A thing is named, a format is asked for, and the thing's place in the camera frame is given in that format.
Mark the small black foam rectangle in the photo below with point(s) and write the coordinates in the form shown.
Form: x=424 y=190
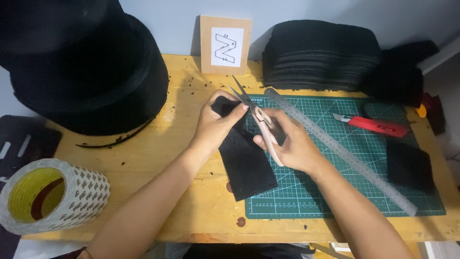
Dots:
x=409 y=165

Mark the person's right hand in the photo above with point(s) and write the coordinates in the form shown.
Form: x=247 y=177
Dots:
x=296 y=147

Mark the stack of black foam sheets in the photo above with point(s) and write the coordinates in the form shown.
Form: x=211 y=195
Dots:
x=320 y=54

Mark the thin black foam offcut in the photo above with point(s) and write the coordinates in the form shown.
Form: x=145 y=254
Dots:
x=118 y=140

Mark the person's left hand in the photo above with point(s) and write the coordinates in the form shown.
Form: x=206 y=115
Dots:
x=212 y=124

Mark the patterned double-sided tape roll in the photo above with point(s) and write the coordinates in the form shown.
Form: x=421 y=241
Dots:
x=75 y=194

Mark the black plate with white slots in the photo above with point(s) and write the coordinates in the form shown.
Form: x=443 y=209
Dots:
x=25 y=144

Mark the long steel ruler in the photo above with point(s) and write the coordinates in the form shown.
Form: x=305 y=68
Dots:
x=345 y=153

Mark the yellow and dark red tool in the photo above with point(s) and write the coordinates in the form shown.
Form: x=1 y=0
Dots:
x=433 y=111

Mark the cardboard card with letter drawing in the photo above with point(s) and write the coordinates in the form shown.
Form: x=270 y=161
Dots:
x=226 y=45

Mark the red utility knife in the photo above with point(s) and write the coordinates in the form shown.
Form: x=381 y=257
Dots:
x=377 y=126

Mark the black foam strip piece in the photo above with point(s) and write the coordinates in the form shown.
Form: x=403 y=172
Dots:
x=248 y=169

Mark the green cutting mat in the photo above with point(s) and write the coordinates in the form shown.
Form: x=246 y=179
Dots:
x=359 y=172

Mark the heap of black foam scraps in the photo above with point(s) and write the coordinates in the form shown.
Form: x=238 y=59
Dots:
x=399 y=75

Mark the large black foam roll stack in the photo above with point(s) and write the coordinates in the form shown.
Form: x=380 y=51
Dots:
x=82 y=68

